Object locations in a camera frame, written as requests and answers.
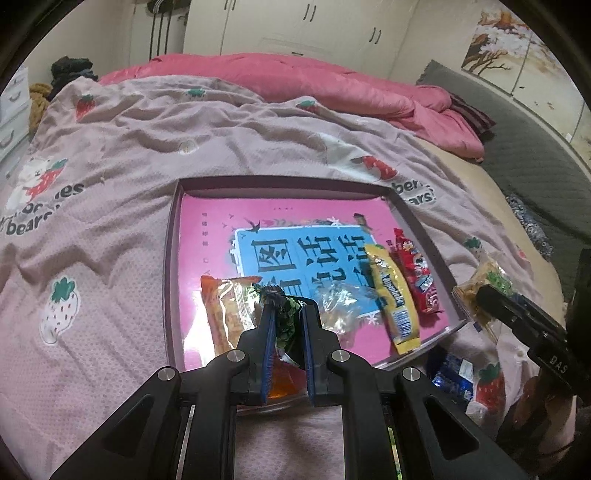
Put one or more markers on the black snack packet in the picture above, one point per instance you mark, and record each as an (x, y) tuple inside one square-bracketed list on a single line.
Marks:
[(287, 323)]

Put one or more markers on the blue patterned cloth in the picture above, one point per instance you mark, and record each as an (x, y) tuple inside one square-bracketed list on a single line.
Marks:
[(531, 226)]

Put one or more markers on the gold snack stick packet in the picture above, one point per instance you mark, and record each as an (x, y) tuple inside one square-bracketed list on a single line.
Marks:
[(392, 300)]

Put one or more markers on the tree wall poster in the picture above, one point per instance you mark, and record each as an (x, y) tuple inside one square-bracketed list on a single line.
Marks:
[(498, 41)]

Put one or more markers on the dark purple shallow box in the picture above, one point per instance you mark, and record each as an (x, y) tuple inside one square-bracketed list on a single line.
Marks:
[(173, 277)]

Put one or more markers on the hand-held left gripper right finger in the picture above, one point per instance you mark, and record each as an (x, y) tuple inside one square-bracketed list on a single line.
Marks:
[(310, 350)]

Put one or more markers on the grey padded headboard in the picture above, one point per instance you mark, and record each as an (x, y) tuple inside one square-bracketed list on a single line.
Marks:
[(508, 129)]

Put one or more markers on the pink picture book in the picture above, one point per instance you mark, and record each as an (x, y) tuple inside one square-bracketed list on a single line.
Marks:
[(207, 240)]

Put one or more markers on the orange biscuit packet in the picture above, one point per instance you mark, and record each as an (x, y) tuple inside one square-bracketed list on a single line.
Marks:
[(226, 314)]

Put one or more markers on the beige bed sheet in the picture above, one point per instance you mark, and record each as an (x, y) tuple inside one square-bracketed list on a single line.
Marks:
[(475, 184)]

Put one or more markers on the dark striped pillow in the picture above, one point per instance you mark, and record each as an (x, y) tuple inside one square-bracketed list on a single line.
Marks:
[(471, 113)]

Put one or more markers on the brown knitted bundle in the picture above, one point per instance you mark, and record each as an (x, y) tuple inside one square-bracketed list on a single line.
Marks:
[(39, 106)]

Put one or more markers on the blue snack packet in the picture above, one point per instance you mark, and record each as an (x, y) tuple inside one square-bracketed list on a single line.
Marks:
[(452, 378)]

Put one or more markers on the red snack packet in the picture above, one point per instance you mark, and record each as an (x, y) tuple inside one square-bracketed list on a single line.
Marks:
[(420, 277)]

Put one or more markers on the clear candy packet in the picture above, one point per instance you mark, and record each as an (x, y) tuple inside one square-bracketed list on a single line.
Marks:
[(341, 304)]

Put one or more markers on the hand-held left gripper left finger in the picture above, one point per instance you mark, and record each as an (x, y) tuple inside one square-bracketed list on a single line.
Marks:
[(268, 350)]

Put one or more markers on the pink quilt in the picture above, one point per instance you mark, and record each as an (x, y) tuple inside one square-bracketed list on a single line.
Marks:
[(300, 78)]

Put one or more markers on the white drawer cabinet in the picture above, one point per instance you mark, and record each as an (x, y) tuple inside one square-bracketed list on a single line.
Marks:
[(11, 120)]

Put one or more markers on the clear cracker packet green label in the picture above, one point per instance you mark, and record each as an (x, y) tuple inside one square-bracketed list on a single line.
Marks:
[(480, 277)]

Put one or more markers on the white wardrobe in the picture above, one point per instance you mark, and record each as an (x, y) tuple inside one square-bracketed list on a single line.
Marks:
[(277, 27)]

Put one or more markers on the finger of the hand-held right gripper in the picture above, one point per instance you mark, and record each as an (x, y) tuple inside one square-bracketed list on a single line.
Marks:
[(526, 300), (503, 307)]

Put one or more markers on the person's right hand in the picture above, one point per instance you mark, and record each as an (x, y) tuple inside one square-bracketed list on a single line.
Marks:
[(551, 406)]

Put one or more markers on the dark clothes pile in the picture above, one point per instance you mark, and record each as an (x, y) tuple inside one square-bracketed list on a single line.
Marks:
[(69, 69)]

